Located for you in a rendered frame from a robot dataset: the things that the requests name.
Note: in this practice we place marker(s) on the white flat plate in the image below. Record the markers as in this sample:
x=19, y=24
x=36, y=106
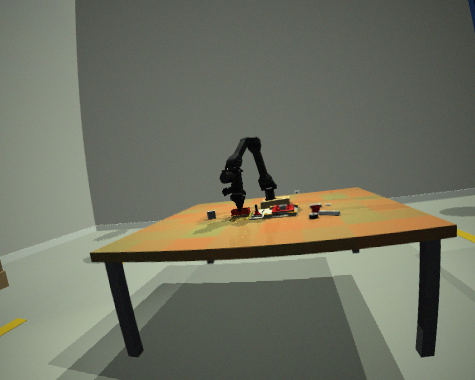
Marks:
x=267, y=213

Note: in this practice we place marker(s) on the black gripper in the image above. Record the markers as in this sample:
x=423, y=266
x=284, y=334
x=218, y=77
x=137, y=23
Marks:
x=237, y=196

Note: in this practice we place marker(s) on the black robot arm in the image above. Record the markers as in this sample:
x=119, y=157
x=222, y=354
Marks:
x=232, y=171

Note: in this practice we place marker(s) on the grey rectangular bar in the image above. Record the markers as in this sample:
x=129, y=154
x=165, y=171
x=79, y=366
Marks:
x=328, y=212

